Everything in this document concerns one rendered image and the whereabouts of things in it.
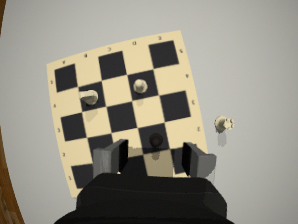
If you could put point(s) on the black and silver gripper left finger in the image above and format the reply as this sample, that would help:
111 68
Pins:
111 159

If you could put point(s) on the cream and black chessboard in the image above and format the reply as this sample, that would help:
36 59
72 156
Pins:
169 106

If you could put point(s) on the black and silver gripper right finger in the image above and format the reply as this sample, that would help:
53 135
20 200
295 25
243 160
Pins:
197 163

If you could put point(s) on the white pawn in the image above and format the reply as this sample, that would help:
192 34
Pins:
140 86

